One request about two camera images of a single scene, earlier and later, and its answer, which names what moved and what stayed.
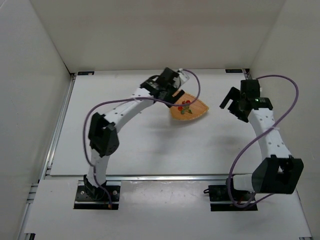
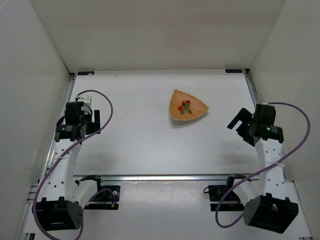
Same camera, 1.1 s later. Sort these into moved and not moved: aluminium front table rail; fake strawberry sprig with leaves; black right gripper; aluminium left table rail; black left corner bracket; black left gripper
Moved: black right gripper; black left gripper
Not moved: aluminium front table rail; fake strawberry sprig with leaves; black left corner bracket; aluminium left table rail
